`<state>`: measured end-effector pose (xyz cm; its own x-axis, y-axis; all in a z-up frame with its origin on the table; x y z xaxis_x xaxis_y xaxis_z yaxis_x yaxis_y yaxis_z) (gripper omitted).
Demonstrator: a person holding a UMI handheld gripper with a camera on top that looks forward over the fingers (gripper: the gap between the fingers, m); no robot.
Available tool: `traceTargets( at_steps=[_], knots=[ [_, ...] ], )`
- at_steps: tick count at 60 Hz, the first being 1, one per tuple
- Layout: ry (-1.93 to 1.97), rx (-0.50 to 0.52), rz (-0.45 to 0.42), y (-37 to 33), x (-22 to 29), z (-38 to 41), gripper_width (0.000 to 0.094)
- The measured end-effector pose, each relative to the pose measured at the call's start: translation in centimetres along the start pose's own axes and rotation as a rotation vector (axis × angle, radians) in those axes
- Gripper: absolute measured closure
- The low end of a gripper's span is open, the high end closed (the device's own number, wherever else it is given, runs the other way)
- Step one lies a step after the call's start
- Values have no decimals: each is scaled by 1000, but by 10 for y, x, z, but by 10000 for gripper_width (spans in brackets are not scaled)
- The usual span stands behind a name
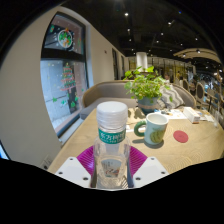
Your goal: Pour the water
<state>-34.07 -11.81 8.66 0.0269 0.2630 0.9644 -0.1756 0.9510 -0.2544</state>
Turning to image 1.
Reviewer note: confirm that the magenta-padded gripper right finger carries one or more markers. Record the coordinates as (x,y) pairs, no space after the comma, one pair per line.
(150,170)

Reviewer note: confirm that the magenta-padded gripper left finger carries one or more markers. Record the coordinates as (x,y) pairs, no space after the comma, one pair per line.
(71,170)

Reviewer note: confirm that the clear plastic water bottle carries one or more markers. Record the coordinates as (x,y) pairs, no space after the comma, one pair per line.
(111,116)

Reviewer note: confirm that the flat round red coaster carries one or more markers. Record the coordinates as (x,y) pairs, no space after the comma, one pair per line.
(180,136)

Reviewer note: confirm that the illustrated paper sheet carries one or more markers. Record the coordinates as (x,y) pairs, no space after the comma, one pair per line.
(175,115)

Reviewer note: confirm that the green potted plant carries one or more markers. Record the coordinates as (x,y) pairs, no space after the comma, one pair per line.
(146,86)

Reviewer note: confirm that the beige curved sofa bench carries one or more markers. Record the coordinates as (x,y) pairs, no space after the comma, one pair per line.
(106,91)

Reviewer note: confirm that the group of round-backed chairs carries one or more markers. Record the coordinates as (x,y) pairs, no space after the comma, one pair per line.
(200,91)

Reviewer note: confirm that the window with festive decals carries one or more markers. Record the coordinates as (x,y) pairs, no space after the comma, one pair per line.
(63,76)

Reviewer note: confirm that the group of ceiling spotlights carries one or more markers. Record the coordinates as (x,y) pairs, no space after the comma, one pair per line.
(126,14)

